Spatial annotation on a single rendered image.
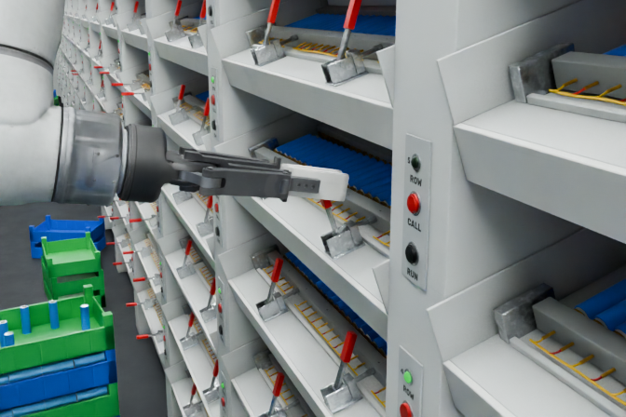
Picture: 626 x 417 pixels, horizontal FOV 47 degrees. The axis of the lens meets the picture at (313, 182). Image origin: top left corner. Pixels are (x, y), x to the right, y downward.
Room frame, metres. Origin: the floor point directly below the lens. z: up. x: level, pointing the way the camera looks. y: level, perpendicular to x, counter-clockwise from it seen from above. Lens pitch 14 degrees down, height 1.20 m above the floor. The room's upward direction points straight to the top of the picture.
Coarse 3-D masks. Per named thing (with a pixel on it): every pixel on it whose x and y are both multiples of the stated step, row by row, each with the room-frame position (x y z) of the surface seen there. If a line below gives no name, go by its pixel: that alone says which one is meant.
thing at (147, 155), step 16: (128, 128) 0.68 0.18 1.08; (144, 128) 0.68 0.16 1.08; (160, 128) 0.69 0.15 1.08; (144, 144) 0.67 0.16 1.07; (160, 144) 0.67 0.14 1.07; (128, 160) 0.65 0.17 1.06; (144, 160) 0.66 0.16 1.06; (160, 160) 0.66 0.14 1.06; (176, 160) 0.68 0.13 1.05; (192, 160) 0.69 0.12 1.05; (128, 176) 0.65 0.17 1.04; (144, 176) 0.66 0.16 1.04; (160, 176) 0.66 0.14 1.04; (176, 176) 0.67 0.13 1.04; (128, 192) 0.66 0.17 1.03; (144, 192) 0.66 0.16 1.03; (160, 192) 0.67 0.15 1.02
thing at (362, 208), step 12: (264, 156) 1.13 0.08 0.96; (348, 192) 0.87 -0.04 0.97; (336, 204) 0.89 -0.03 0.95; (348, 204) 0.85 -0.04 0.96; (360, 204) 0.82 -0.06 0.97; (372, 204) 0.81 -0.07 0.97; (348, 216) 0.82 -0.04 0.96; (360, 216) 0.83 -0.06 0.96; (384, 216) 0.77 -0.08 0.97; (384, 228) 0.77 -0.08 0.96
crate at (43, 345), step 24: (0, 312) 1.50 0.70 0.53; (48, 312) 1.55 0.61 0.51; (72, 312) 1.57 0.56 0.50; (96, 312) 1.55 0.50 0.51; (24, 336) 1.48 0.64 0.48; (48, 336) 1.48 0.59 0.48; (72, 336) 1.39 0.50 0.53; (96, 336) 1.41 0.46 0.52; (0, 360) 1.32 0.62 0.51; (24, 360) 1.34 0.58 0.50; (48, 360) 1.36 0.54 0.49
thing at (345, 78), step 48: (288, 0) 1.22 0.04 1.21; (336, 0) 1.17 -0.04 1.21; (384, 0) 1.01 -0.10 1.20; (240, 48) 1.19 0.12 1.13; (288, 48) 1.07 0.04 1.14; (336, 48) 0.89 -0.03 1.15; (384, 48) 0.61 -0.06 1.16; (288, 96) 0.89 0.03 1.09; (336, 96) 0.73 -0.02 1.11; (384, 96) 0.66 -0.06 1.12; (384, 144) 0.65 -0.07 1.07
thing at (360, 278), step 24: (288, 120) 1.21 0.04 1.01; (312, 120) 1.23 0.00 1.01; (240, 144) 1.18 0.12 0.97; (264, 144) 1.18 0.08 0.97; (264, 216) 0.99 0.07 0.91; (288, 216) 0.91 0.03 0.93; (312, 216) 0.89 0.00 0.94; (288, 240) 0.89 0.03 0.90; (312, 240) 0.82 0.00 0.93; (384, 240) 0.76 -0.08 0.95; (312, 264) 0.82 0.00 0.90; (336, 264) 0.74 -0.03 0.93; (360, 264) 0.72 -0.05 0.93; (384, 264) 0.61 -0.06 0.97; (336, 288) 0.75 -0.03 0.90; (360, 288) 0.67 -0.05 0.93; (384, 288) 0.61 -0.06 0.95; (360, 312) 0.69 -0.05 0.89; (384, 312) 0.62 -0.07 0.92; (384, 336) 0.64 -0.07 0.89
